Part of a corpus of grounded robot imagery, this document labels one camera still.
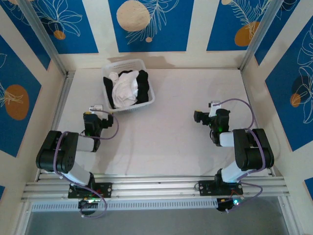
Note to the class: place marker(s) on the white t-shirt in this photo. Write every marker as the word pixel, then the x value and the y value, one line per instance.
pixel 123 90

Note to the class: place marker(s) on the white plastic laundry basket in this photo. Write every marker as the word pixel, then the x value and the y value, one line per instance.
pixel 148 102

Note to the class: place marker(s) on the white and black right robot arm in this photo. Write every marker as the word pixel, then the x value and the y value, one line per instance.
pixel 227 139

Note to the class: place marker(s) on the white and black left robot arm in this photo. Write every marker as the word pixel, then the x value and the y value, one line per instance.
pixel 82 144

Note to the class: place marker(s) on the white table cover sheet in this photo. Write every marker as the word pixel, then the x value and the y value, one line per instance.
pixel 171 151

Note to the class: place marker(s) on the black garment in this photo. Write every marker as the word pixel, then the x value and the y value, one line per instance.
pixel 143 85

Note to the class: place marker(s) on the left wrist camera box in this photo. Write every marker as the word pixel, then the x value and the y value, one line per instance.
pixel 97 107

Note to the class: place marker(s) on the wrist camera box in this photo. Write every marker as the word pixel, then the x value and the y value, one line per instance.
pixel 97 107
pixel 214 107

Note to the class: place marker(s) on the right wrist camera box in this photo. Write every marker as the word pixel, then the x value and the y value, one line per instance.
pixel 214 107

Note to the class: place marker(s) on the aluminium side rail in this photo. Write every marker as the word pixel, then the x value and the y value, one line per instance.
pixel 56 120
pixel 272 172

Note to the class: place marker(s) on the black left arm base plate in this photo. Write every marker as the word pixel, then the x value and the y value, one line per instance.
pixel 107 189

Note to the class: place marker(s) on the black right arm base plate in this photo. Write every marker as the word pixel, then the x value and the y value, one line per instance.
pixel 204 188

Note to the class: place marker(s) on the aluminium front rail frame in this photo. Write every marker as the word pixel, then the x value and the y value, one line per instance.
pixel 159 188

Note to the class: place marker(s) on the aluminium corner post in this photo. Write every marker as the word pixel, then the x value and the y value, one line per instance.
pixel 41 31
pixel 259 31

